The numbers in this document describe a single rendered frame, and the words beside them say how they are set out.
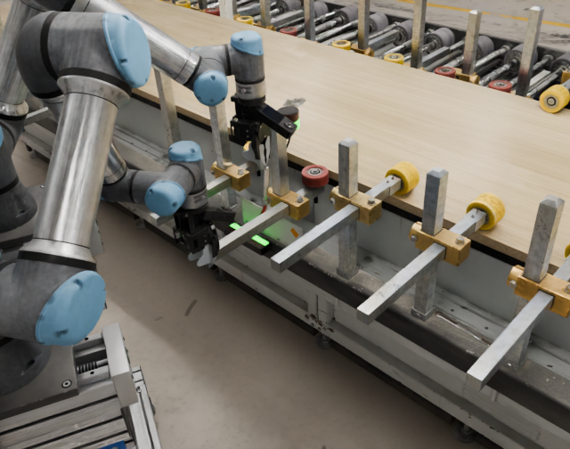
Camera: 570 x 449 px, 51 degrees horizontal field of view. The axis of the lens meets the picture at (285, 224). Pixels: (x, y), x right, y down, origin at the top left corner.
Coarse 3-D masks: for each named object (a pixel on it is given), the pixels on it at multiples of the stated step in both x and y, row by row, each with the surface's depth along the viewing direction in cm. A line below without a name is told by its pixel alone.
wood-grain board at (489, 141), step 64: (128, 0) 340; (320, 64) 246; (384, 64) 243; (320, 128) 200; (384, 128) 198; (448, 128) 195; (512, 128) 193; (448, 192) 165; (512, 192) 164; (512, 256) 146
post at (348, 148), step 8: (344, 144) 146; (352, 144) 146; (344, 152) 147; (352, 152) 147; (344, 160) 148; (352, 160) 148; (344, 168) 150; (352, 168) 149; (344, 176) 151; (352, 176) 151; (344, 184) 152; (352, 184) 152; (344, 192) 154; (352, 192) 154; (352, 224) 160; (344, 232) 161; (352, 232) 161; (344, 240) 163; (352, 240) 163; (344, 248) 164; (352, 248) 164; (344, 256) 166; (352, 256) 166; (344, 264) 168; (352, 264) 168
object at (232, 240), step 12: (300, 192) 177; (312, 192) 178; (264, 216) 168; (276, 216) 170; (240, 228) 164; (252, 228) 164; (264, 228) 168; (228, 240) 160; (240, 240) 162; (228, 252) 160
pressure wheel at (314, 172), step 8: (304, 168) 179; (312, 168) 179; (320, 168) 179; (304, 176) 176; (312, 176) 175; (320, 176) 175; (328, 176) 177; (304, 184) 178; (312, 184) 176; (320, 184) 176
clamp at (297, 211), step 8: (272, 192) 176; (288, 192) 175; (272, 200) 177; (280, 200) 174; (288, 200) 172; (296, 200) 172; (304, 200) 172; (296, 208) 170; (304, 208) 172; (296, 216) 172; (304, 216) 173
